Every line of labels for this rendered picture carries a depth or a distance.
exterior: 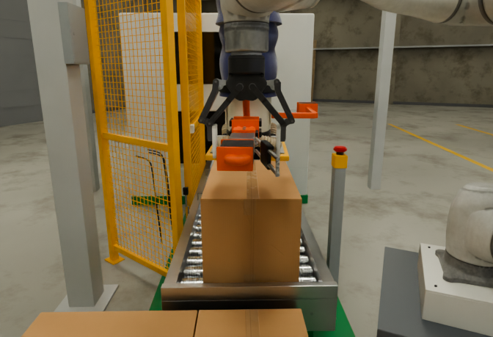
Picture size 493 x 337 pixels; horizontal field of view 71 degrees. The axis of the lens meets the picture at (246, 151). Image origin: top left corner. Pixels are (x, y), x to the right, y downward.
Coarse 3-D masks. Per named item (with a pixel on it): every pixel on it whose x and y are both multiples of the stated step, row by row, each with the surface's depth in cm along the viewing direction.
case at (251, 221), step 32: (256, 160) 193; (224, 192) 143; (256, 192) 143; (288, 192) 143; (224, 224) 138; (256, 224) 138; (288, 224) 138; (224, 256) 142; (256, 256) 142; (288, 256) 142
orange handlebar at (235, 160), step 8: (280, 112) 136; (296, 112) 136; (304, 112) 136; (312, 112) 136; (240, 128) 97; (248, 128) 97; (224, 160) 70; (232, 160) 68; (240, 160) 68; (248, 160) 69
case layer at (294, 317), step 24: (48, 312) 132; (72, 312) 132; (96, 312) 132; (120, 312) 132; (144, 312) 132; (168, 312) 132; (192, 312) 132; (216, 312) 132; (240, 312) 132; (264, 312) 132; (288, 312) 132; (24, 336) 120; (48, 336) 120; (72, 336) 120; (96, 336) 120; (120, 336) 120; (144, 336) 120; (168, 336) 120; (192, 336) 120; (216, 336) 120; (240, 336) 120; (264, 336) 120; (288, 336) 120
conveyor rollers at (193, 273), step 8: (200, 216) 220; (200, 224) 211; (200, 232) 195; (192, 240) 186; (200, 240) 186; (192, 248) 178; (200, 248) 178; (192, 256) 170; (200, 256) 170; (304, 256) 170; (192, 264) 168; (200, 264) 168; (304, 264) 169; (184, 272) 159; (192, 272) 159; (200, 272) 159; (304, 272) 160; (312, 272) 160; (184, 280) 151; (192, 280) 151; (200, 280) 151; (304, 280) 152; (312, 280) 152
